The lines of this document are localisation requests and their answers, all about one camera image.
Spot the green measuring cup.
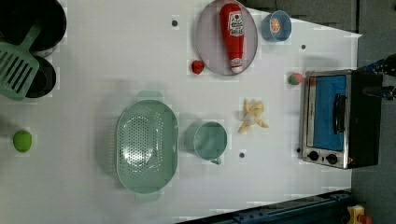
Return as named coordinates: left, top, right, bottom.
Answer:
left=185, top=120, right=228, bottom=165

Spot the blue bowl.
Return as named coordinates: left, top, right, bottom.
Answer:
left=262, top=10, right=292, bottom=42

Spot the green oval colander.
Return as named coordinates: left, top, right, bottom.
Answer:
left=115, top=91, right=178, bottom=202

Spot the small black cylinder holder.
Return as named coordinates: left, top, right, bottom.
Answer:
left=26, top=56, right=56, bottom=98

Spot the grey round plate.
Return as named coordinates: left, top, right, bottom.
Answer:
left=195, top=0, right=258, bottom=76

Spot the blue metal frame rail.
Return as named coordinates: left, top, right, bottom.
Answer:
left=177, top=190, right=356, bottom=224

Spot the black toaster oven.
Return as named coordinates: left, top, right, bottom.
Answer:
left=302, top=70, right=383, bottom=169

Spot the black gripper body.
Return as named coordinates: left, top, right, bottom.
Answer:
left=364, top=54, right=396, bottom=77

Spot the orange slice toy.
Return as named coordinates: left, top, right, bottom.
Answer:
left=270, top=19, right=280, bottom=34

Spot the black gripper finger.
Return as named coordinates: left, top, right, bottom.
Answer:
left=363, top=86, right=396, bottom=101

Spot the peeled plush banana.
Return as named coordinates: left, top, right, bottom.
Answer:
left=238, top=99, right=269, bottom=133

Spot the red green peach toy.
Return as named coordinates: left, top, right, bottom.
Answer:
left=288, top=73, right=304, bottom=86

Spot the green slotted spatula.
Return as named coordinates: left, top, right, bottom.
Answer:
left=0, top=22, right=41, bottom=101

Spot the large black cylinder holder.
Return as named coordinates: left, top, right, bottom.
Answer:
left=0, top=0, right=67, bottom=51

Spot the green lime toy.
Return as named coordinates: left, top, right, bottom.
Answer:
left=13, top=130, right=32, bottom=153

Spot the red plush ketchup bottle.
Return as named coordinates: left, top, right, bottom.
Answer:
left=219, top=3, right=245, bottom=74

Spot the red strawberry toy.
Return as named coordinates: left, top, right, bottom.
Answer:
left=191, top=60, right=205, bottom=75

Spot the yellow red emergency button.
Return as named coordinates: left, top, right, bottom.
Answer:
left=347, top=204, right=373, bottom=224

